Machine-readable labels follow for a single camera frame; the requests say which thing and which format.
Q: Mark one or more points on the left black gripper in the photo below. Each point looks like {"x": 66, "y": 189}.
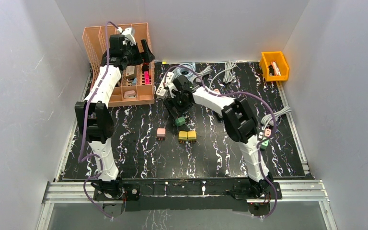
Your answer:
{"x": 141, "y": 55}

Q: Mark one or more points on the yellow plug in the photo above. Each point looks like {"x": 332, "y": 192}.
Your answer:
{"x": 191, "y": 136}
{"x": 182, "y": 136}

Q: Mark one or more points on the pink plug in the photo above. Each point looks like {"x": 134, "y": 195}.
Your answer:
{"x": 161, "y": 133}

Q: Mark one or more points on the orange storage bin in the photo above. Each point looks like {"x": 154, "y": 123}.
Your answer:
{"x": 274, "y": 66}

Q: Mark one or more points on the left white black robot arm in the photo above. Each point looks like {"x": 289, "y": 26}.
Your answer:
{"x": 94, "y": 120}

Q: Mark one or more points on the right side black power strip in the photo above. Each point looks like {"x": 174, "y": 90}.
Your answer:
{"x": 264, "y": 137}

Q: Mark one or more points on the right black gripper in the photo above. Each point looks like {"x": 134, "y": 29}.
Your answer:
{"x": 170, "y": 102}

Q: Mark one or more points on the aluminium base frame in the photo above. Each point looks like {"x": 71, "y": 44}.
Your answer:
{"x": 134, "y": 192}

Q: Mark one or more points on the white power strip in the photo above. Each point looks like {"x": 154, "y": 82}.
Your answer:
{"x": 162, "y": 89}

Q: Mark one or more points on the pink file organizer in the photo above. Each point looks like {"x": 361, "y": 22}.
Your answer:
{"x": 136, "y": 86}

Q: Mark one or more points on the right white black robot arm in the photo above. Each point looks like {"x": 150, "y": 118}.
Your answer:
{"x": 239, "y": 121}

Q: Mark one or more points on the green plug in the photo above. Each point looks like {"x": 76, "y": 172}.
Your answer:
{"x": 180, "y": 121}

